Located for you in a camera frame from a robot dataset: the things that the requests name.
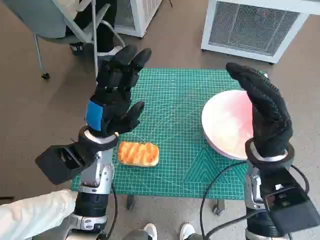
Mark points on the white shoe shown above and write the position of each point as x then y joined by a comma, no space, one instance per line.
150,231
187,231

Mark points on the large white mesh cabinet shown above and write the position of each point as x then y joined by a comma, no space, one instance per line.
252,27

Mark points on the rectangular toasted toy bread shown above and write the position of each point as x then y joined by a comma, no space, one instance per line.
138,153

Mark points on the green cutting mat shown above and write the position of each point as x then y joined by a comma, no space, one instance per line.
170,112

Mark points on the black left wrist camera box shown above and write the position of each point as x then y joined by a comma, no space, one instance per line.
57,162

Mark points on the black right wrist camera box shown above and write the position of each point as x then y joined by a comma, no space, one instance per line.
290,207

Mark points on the person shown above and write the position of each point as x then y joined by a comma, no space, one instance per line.
105,37
32,215

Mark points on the pink bowl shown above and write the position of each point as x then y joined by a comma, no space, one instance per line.
225,120

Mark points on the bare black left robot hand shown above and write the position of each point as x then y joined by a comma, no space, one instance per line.
112,80

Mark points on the grey table leg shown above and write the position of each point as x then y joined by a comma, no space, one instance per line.
218,207
131,202

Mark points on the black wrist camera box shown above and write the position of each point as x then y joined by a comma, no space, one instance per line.
290,207
57,162

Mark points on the grey chair with white frame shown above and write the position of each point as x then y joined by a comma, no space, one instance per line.
50,22

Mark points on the small white mesh cabinet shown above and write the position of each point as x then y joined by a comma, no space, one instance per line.
137,15

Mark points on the black knitted gloved right hand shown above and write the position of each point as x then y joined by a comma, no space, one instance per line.
270,117

